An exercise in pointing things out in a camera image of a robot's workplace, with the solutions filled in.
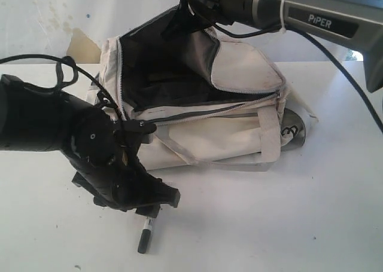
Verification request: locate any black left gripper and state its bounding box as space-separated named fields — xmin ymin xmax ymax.
xmin=64 ymin=140 xmax=181 ymax=219

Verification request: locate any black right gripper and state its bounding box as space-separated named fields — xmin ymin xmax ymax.
xmin=161 ymin=0 xmax=237 ymax=39

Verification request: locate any white marker with black cap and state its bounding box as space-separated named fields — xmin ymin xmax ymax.
xmin=137 ymin=217 xmax=154 ymax=254

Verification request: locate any white canvas duffel bag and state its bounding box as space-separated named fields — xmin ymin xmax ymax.
xmin=98 ymin=8 xmax=318 ymax=172

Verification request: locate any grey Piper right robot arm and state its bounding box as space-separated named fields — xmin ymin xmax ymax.
xmin=162 ymin=0 xmax=382 ymax=93

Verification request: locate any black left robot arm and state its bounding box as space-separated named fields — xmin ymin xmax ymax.
xmin=1 ymin=75 xmax=181 ymax=217

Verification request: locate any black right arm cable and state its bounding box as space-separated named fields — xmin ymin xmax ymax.
xmin=206 ymin=23 xmax=383 ymax=135

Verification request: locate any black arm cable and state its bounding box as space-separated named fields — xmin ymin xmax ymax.
xmin=0 ymin=54 xmax=132 ymax=147
xmin=206 ymin=23 xmax=383 ymax=135

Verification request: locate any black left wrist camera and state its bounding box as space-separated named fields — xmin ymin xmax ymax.
xmin=121 ymin=120 xmax=157 ymax=145

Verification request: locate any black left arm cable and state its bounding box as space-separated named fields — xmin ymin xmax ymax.
xmin=0 ymin=54 xmax=132 ymax=147

